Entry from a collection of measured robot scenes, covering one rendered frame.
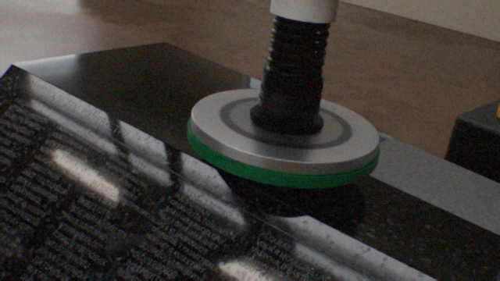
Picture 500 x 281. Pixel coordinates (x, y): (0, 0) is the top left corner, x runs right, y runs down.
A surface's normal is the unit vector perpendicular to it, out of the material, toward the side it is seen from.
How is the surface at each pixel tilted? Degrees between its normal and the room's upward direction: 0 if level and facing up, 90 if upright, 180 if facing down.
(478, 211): 0
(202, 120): 0
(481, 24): 90
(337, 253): 45
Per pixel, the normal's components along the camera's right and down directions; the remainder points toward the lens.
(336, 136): 0.12, -0.91
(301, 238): -0.36, -0.48
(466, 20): -0.63, 0.24
